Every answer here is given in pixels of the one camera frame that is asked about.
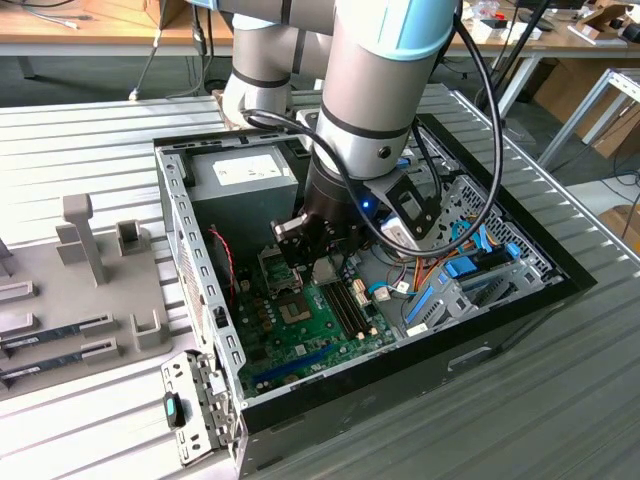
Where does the grey plastic parts rack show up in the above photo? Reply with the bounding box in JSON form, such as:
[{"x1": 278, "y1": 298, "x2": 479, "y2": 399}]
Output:
[{"x1": 0, "y1": 192, "x2": 176, "y2": 401}]

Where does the wooden desk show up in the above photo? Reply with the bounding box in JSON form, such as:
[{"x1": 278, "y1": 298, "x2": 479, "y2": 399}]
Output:
[{"x1": 0, "y1": 0, "x2": 640, "y2": 61}]

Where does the black tripod stand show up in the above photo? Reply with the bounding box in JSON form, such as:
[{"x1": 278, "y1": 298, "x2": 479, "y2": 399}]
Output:
[{"x1": 472, "y1": 0, "x2": 556, "y2": 124}]

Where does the grey power supply unit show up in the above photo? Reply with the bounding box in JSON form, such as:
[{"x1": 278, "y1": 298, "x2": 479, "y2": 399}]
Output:
[{"x1": 187, "y1": 144, "x2": 311, "y2": 251}]

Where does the black case fan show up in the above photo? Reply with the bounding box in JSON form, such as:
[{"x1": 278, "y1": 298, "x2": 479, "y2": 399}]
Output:
[{"x1": 207, "y1": 227, "x2": 237, "y2": 301}]

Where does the hard disk in blue carrier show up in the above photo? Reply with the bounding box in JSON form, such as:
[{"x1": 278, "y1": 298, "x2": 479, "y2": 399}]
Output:
[{"x1": 442, "y1": 243, "x2": 521, "y2": 281}]

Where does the looped blue wire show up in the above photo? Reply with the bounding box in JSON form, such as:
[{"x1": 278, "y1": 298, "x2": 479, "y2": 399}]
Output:
[{"x1": 449, "y1": 219, "x2": 496, "y2": 254}]

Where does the grey hinged slot bracket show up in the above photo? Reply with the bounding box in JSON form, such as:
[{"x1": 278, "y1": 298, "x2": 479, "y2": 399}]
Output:
[{"x1": 159, "y1": 349, "x2": 246, "y2": 469}]

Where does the black open PC case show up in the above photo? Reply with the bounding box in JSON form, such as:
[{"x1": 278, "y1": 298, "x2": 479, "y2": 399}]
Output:
[{"x1": 152, "y1": 112, "x2": 599, "y2": 479}]

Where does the CPU socket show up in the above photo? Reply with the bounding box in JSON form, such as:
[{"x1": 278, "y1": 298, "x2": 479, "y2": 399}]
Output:
[{"x1": 277, "y1": 293, "x2": 315, "y2": 326}]

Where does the black RAM slot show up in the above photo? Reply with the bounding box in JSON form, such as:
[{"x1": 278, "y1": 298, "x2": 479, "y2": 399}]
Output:
[
  {"x1": 322, "y1": 282, "x2": 362, "y2": 342},
  {"x1": 334, "y1": 279, "x2": 377, "y2": 337}
]

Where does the black camera bracket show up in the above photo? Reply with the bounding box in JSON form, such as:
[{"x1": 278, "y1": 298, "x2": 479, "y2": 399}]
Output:
[{"x1": 364, "y1": 172, "x2": 437, "y2": 239}]

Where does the green motherboard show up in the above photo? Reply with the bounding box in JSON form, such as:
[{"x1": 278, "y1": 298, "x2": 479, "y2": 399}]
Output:
[{"x1": 232, "y1": 242, "x2": 401, "y2": 399}]

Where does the black latch with blue tab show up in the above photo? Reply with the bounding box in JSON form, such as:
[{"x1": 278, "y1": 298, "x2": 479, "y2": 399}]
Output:
[{"x1": 163, "y1": 392, "x2": 187, "y2": 431}]

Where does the aluminium profile frame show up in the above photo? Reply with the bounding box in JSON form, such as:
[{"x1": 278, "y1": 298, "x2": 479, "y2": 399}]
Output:
[{"x1": 537, "y1": 67, "x2": 640, "y2": 171}]

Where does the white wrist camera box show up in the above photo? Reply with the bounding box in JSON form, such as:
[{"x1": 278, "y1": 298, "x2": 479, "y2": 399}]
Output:
[{"x1": 379, "y1": 217, "x2": 419, "y2": 251}]

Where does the red twisted wire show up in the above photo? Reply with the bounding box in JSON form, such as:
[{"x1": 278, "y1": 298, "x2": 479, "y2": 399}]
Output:
[{"x1": 208, "y1": 227, "x2": 236, "y2": 296}]

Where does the large brown cardboard box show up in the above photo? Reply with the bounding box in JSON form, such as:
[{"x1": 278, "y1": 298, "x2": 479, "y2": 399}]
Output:
[{"x1": 532, "y1": 59, "x2": 640, "y2": 159}]

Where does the grey cable with white plug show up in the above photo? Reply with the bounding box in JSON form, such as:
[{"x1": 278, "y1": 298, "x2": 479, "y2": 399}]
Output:
[{"x1": 128, "y1": 27, "x2": 164, "y2": 101}]

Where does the dark RAM stick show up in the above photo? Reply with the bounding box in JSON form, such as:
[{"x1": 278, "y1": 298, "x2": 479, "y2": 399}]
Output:
[
  {"x1": 0, "y1": 319, "x2": 116, "y2": 347},
  {"x1": 0, "y1": 347, "x2": 121, "y2": 382}
]

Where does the blue expansion slot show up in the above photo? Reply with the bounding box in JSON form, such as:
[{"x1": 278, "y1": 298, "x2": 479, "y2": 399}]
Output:
[{"x1": 251, "y1": 344, "x2": 336, "y2": 386}]

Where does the orange wire bundle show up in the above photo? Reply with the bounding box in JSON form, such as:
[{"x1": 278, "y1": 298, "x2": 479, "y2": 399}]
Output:
[{"x1": 392, "y1": 247, "x2": 451, "y2": 301}]

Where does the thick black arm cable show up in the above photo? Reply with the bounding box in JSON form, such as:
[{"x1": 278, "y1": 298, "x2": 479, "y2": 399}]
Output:
[{"x1": 242, "y1": 12, "x2": 504, "y2": 259}]

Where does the small brown cardboard box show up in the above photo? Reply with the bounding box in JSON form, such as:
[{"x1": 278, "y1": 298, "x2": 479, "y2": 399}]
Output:
[{"x1": 158, "y1": 0, "x2": 195, "y2": 29}]

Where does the grey metal disk bay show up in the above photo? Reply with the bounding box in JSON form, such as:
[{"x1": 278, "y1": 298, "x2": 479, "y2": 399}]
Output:
[{"x1": 402, "y1": 259, "x2": 564, "y2": 341}]

